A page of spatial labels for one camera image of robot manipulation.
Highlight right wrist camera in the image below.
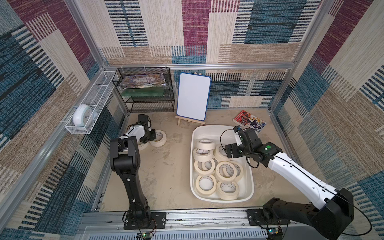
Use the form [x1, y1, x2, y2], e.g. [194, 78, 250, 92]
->
[234, 126, 257, 146]

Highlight red manga book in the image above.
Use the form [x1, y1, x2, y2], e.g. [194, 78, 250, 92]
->
[233, 110, 267, 133]

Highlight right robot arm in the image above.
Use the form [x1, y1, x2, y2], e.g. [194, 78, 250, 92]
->
[225, 143, 354, 240]

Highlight black wire shelf rack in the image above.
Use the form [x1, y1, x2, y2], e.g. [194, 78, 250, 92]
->
[113, 67, 175, 113]

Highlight green book on shelf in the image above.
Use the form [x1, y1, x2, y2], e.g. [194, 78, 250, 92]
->
[121, 87, 165, 97]

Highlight blue framed whiteboard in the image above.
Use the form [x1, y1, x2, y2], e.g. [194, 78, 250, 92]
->
[177, 73, 212, 121]

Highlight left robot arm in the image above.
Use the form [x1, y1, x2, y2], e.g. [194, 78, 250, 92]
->
[110, 124, 167, 231]

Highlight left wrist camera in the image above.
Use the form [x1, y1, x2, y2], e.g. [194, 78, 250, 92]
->
[137, 114, 152, 128]

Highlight white alarm clock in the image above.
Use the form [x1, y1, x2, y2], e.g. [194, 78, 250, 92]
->
[73, 104, 98, 127]

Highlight white wire wall basket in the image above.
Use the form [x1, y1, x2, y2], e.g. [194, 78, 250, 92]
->
[66, 71, 115, 135]

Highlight white plastic storage box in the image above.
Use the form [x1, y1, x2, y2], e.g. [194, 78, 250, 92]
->
[190, 125, 254, 204]

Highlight colourful magazine on shelf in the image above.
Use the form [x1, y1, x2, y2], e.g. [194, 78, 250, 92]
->
[120, 74, 166, 89]

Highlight masking tape roll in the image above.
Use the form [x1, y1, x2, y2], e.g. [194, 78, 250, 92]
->
[230, 161, 244, 182]
[193, 148, 213, 163]
[138, 142, 150, 151]
[194, 160, 216, 177]
[217, 182, 240, 201]
[215, 162, 237, 183]
[195, 175, 217, 196]
[196, 139, 216, 150]
[214, 145, 232, 162]
[150, 130, 167, 148]

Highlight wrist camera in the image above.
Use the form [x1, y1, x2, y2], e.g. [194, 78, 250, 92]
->
[234, 126, 257, 146]
[137, 114, 152, 128]

